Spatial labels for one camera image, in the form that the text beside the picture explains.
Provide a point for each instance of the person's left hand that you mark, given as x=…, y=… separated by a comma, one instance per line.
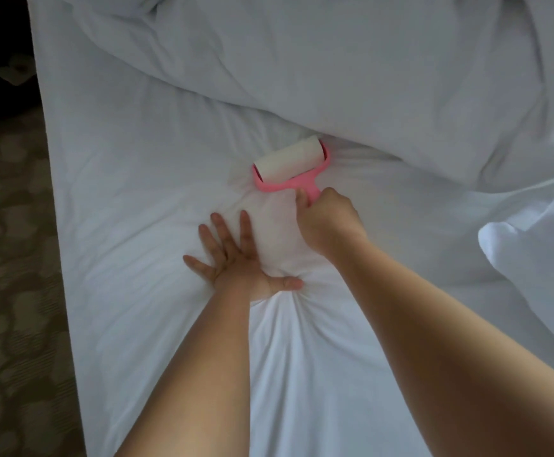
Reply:
x=234, y=266

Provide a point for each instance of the person's right hand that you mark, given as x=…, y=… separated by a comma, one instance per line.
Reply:
x=332, y=223

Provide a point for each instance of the pink lint roller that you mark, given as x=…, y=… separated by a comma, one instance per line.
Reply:
x=286, y=159

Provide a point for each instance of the white bed sheet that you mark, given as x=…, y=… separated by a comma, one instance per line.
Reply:
x=143, y=185

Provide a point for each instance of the white pillow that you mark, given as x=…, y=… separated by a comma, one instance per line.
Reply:
x=543, y=261

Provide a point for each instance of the person's right forearm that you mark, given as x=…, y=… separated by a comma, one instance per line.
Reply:
x=458, y=357

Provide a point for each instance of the person's left forearm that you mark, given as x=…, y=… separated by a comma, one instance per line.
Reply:
x=196, y=376

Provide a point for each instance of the white duvet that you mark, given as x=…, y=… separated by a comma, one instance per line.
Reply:
x=353, y=62

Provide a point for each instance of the white paper under nightstand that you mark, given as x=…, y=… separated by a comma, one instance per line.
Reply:
x=16, y=69

